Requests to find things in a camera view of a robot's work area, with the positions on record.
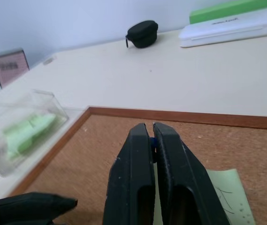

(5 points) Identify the cork board with wooden frame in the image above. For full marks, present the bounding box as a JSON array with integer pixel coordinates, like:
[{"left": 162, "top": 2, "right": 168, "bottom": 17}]
[{"left": 8, "top": 106, "right": 267, "bottom": 225}]

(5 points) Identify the pink framed sign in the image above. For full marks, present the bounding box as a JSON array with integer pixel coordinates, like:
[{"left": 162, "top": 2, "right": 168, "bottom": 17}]
[{"left": 0, "top": 48, "right": 31, "bottom": 90}]

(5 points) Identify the green notes stack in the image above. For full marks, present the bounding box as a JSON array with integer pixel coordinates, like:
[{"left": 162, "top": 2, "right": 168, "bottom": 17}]
[{"left": 2, "top": 112, "right": 57, "bottom": 162}]

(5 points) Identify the clear plastic box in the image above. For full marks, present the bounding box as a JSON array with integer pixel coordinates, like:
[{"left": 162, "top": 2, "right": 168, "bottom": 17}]
[{"left": 0, "top": 89, "right": 69, "bottom": 177}]

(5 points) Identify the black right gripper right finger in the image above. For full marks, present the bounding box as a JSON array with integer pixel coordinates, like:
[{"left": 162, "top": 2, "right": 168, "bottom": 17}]
[{"left": 153, "top": 122, "right": 230, "bottom": 225}]

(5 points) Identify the green long box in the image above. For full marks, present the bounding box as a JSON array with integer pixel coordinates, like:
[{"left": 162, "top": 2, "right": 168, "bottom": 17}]
[{"left": 189, "top": 0, "right": 267, "bottom": 25}]

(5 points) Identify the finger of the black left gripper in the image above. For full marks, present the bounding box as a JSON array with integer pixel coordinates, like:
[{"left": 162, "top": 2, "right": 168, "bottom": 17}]
[{"left": 0, "top": 192, "right": 78, "bottom": 225}]

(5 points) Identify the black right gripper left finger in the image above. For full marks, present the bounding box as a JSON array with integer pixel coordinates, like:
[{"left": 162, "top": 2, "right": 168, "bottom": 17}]
[{"left": 103, "top": 123, "right": 157, "bottom": 225}]

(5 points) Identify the black zip pouch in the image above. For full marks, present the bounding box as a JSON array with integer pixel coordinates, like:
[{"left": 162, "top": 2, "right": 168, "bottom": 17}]
[{"left": 125, "top": 20, "right": 159, "bottom": 49}]

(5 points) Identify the green sticky note with writing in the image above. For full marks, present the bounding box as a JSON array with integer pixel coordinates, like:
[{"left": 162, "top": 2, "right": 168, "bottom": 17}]
[{"left": 153, "top": 164, "right": 256, "bottom": 225}]

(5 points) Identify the white long case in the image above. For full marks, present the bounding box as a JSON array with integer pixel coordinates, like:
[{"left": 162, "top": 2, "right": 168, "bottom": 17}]
[{"left": 178, "top": 7, "right": 267, "bottom": 48}]

